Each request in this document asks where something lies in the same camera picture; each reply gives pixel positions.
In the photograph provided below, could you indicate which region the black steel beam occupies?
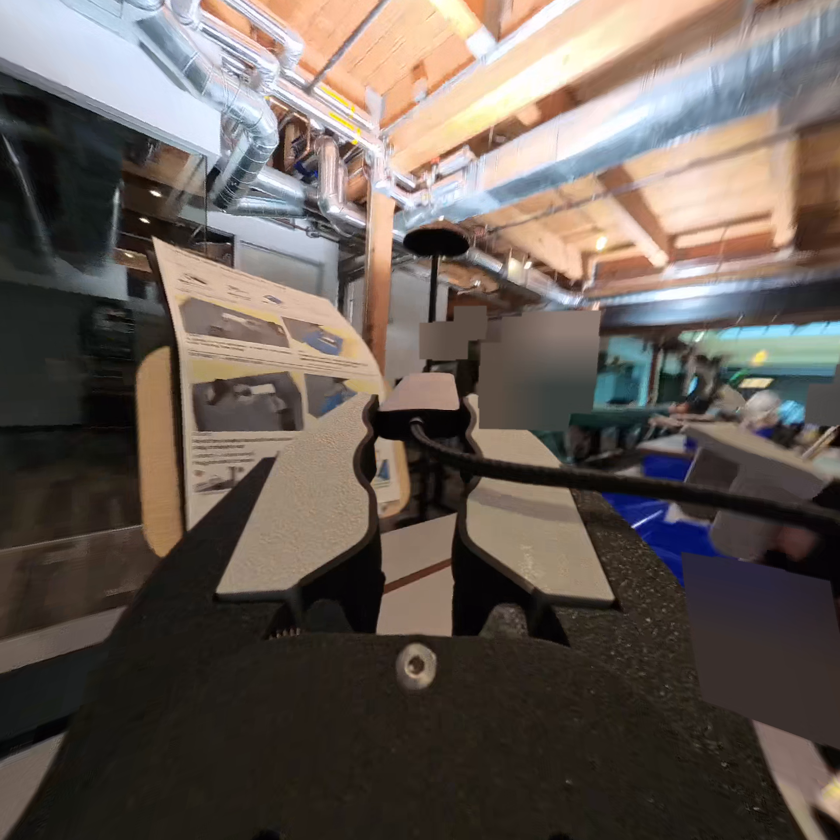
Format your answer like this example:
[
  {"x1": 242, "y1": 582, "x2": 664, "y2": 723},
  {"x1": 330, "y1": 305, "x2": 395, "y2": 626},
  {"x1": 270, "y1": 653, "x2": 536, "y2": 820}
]
[{"x1": 600, "y1": 289, "x2": 840, "y2": 329}]

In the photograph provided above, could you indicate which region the printed instruction sheet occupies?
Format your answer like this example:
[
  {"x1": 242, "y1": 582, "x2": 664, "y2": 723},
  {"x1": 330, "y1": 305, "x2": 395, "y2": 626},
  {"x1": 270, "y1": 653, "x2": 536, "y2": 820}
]
[{"x1": 152, "y1": 238, "x2": 403, "y2": 532}]

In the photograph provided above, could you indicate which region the silver round duct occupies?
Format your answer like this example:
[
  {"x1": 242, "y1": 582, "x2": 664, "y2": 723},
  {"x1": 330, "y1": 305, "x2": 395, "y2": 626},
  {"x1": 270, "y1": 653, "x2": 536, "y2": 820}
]
[{"x1": 134, "y1": 0, "x2": 309, "y2": 217}]

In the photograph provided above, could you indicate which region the spiral metal duct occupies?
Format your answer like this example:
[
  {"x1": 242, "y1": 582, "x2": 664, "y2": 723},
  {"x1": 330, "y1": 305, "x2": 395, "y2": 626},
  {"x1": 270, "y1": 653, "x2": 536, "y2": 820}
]
[{"x1": 459, "y1": 246, "x2": 592, "y2": 309}]

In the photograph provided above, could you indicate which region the wooden post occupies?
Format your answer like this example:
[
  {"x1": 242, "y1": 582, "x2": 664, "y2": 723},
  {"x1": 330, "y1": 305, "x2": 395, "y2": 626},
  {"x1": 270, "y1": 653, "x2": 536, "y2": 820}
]
[{"x1": 363, "y1": 187, "x2": 399, "y2": 371}]

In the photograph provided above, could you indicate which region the bundle of silver pipes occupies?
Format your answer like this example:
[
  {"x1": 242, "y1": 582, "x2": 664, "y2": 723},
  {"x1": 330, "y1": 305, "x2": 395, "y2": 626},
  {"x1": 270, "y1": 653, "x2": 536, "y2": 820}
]
[{"x1": 125, "y1": 0, "x2": 421, "y2": 224}]

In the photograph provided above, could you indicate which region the silver rectangular air duct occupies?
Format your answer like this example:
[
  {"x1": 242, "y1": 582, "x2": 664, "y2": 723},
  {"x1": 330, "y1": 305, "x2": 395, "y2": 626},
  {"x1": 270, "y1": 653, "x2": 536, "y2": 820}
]
[{"x1": 394, "y1": 20, "x2": 840, "y2": 231}]

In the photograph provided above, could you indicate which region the black braided usb cable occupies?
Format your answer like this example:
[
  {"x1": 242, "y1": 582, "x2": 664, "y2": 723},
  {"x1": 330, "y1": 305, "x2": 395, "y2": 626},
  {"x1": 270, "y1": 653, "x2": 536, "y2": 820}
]
[{"x1": 408, "y1": 420, "x2": 840, "y2": 534}]

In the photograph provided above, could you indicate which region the wooden sign board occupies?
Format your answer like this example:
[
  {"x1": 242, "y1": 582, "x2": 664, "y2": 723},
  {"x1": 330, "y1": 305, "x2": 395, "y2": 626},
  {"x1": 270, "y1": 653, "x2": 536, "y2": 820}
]
[{"x1": 136, "y1": 344, "x2": 412, "y2": 559}]

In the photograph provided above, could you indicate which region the black pole with round disc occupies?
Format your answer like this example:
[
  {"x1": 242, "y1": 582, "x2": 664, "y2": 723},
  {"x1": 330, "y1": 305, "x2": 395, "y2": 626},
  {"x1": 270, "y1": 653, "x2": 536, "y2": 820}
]
[{"x1": 402, "y1": 225, "x2": 471, "y2": 322}]

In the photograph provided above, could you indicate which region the grey usb hub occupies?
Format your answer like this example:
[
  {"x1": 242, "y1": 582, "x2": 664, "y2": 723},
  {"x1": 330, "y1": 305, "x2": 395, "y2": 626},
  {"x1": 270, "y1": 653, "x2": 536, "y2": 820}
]
[{"x1": 375, "y1": 371, "x2": 468, "y2": 441}]

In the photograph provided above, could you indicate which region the blue plastic bin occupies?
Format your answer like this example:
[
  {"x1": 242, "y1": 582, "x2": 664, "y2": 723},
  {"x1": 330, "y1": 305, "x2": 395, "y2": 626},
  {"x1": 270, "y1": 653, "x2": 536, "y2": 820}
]
[{"x1": 602, "y1": 453, "x2": 718, "y2": 585}]

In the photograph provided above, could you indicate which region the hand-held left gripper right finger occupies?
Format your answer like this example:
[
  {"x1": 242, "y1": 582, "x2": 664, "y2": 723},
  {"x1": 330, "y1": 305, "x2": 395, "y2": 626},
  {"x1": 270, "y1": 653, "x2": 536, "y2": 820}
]
[{"x1": 457, "y1": 392, "x2": 616, "y2": 607}]

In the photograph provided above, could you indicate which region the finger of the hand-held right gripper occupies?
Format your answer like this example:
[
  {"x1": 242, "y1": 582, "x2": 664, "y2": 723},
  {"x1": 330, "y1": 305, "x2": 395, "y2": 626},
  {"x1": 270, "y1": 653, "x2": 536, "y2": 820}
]
[{"x1": 682, "y1": 421, "x2": 830, "y2": 562}]

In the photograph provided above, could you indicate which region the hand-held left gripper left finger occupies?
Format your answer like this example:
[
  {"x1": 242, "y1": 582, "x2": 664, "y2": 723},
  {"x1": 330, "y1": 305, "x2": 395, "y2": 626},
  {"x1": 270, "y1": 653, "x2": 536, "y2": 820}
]
[{"x1": 215, "y1": 392, "x2": 383, "y2": 602}]

